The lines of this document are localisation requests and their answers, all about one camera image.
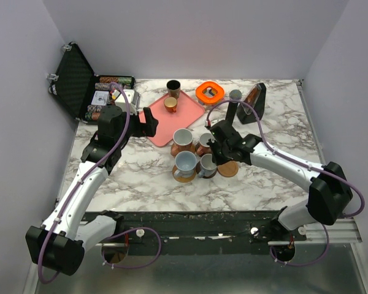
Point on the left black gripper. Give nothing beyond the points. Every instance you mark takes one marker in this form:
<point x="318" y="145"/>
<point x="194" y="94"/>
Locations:
<point x="148" y="128"/>

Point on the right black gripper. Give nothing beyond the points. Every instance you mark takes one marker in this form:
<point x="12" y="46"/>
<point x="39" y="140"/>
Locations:
<point x="227" y="126"/>

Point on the pink mug back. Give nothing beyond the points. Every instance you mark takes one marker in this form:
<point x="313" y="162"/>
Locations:
<point x="202" y="147"/>

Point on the pink mug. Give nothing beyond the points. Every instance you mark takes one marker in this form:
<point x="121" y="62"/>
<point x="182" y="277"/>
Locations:
<point x="183" y="137"/>
<point x="202" y="147"/>

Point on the light wood coaster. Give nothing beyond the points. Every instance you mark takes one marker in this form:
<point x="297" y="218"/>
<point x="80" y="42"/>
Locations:
<point x="228" y="169"/>

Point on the grey mug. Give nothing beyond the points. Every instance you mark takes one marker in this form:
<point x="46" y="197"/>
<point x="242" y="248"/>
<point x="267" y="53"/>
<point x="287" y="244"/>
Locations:
<point x="207" y="166"/>

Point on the large woven rattan coaster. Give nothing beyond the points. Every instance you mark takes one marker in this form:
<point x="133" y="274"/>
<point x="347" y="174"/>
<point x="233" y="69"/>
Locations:
<point x="175" y="149"/>

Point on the pink mug front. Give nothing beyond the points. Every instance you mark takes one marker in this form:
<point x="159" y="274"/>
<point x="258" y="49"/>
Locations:
<point x="183" y="137"/>

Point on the dark wood coaster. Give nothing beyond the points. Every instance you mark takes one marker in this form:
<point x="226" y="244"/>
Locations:
<point x="198" y="169"/>

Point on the light blue mug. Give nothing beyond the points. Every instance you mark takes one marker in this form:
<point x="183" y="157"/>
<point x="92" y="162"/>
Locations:
<point x="185" y="162"/>

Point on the small woven rattan coaster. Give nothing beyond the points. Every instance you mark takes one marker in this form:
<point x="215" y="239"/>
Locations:
<point x="182" y="179"/>

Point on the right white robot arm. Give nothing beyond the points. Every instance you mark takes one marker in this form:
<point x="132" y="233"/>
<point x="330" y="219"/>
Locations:
<point x="326" y="185"/>

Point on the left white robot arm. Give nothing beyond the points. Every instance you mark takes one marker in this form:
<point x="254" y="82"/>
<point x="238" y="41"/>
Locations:
<point x="60" y="243"/>

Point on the small tan cup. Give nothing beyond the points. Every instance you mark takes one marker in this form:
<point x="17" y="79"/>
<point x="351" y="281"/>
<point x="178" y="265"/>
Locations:
<point x="170" y="104"/>

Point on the pink serving tray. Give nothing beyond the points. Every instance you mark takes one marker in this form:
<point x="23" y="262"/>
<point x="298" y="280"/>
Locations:
<point x="188" y="111"/>

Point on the black gold mug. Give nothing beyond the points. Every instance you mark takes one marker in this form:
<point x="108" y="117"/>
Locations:
<point x="173" y="88"/>

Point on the orange lid container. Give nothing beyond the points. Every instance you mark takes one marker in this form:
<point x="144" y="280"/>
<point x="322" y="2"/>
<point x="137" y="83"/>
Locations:
<point x="209" y="93"/>

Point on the black poker chip case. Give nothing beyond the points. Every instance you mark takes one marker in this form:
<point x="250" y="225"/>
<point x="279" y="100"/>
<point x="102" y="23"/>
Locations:
<point x="79" y="89"/>

